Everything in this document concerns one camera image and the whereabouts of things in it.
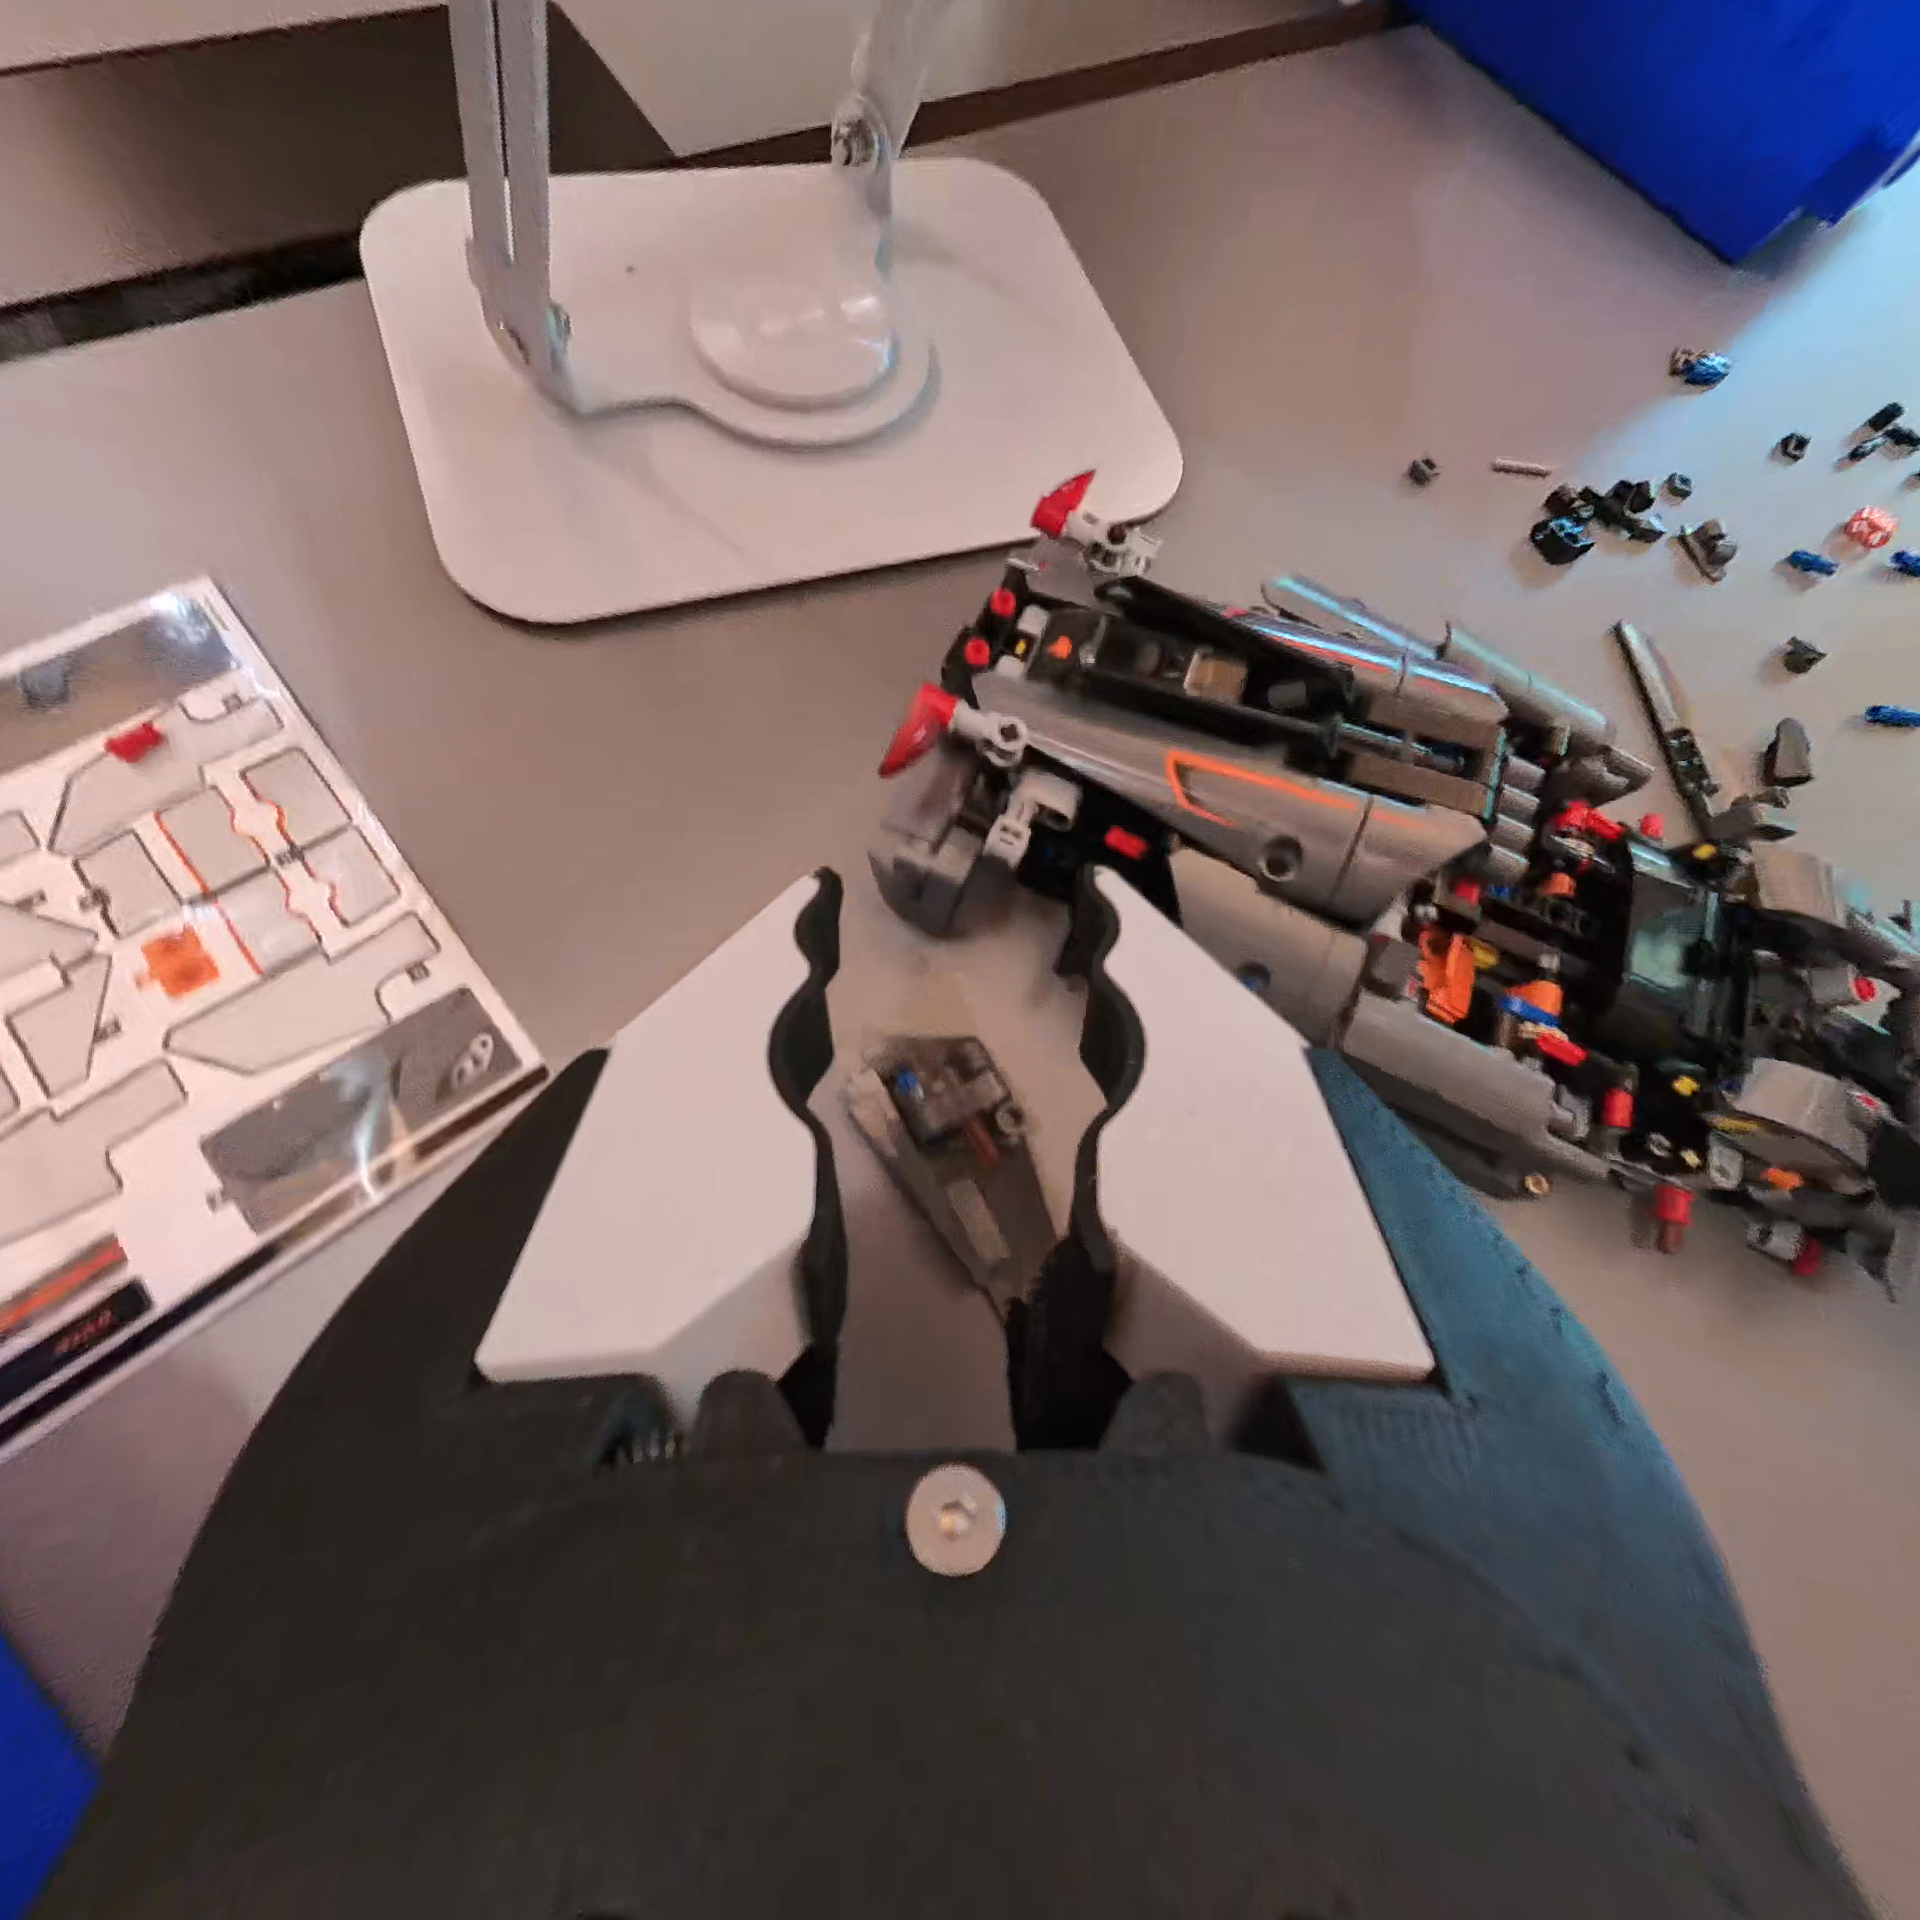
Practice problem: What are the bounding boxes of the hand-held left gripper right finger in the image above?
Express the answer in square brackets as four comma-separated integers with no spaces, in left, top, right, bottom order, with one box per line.
[1057,864,1440,1448]

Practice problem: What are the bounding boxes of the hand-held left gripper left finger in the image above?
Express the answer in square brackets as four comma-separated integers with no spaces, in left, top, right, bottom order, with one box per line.
[473,866,848,1448]

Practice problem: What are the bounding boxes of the grey lego wing assembly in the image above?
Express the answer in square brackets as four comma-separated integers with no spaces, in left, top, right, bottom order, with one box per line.
[840,1030,1060,1325]

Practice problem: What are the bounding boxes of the grey lego vehicle model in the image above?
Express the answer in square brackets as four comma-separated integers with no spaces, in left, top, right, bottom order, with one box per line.
[870,468,1920,1306]

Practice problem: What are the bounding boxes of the cluster of black lego pieces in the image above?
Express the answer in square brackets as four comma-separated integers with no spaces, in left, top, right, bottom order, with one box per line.
[1528,471,1670,568]

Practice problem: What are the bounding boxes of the white sticker sheet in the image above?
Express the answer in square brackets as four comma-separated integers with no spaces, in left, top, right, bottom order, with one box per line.
[0,575,549,1453]

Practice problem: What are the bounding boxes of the white book stand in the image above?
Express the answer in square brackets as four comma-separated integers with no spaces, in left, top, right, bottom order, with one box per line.
[360,0,1186,625]

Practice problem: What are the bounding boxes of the blue plastic bin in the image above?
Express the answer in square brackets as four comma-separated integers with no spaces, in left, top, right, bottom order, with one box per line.
[1402,0,1920,265]

